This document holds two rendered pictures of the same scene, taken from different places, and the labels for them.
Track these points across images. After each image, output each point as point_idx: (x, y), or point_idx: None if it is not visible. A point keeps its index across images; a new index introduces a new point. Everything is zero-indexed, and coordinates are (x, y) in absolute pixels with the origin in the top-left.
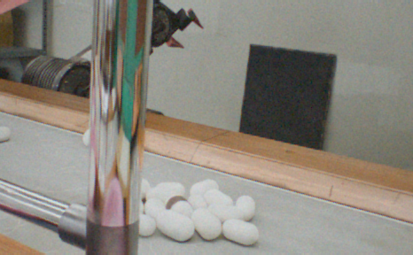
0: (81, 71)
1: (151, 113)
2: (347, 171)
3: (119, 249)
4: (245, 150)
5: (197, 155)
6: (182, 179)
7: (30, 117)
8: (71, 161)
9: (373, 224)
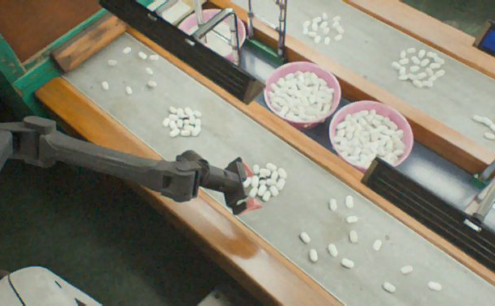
0: None
1: (176, 210)
2: (119, 139)
3: None
4: (149, 158)
5: None
6: (178, 150)
7: (239, 220)
8: (216, 163)
9: (129, 121)
